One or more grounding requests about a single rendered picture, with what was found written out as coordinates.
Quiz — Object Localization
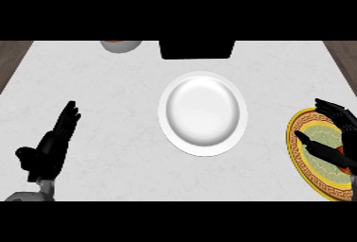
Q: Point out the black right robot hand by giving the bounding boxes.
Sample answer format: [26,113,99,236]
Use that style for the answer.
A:
[293,97,357,176]

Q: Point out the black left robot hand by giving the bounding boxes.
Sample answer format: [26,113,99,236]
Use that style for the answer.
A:
[13,100,82,183]

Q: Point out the orange squash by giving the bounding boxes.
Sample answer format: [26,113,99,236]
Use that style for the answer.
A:
[338,146,355,175]

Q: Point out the yellow patterned plate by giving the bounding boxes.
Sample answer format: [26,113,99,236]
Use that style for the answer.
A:
[285,107,355,202]

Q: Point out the white oval plate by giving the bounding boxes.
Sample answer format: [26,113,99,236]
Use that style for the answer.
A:
[158,70,249,157]

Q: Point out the grey bowl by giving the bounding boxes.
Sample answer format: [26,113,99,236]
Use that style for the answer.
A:
[99,41,141,54]

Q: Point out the black box appliance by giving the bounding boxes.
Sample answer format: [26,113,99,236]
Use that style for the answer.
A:
[158,41,237,61]

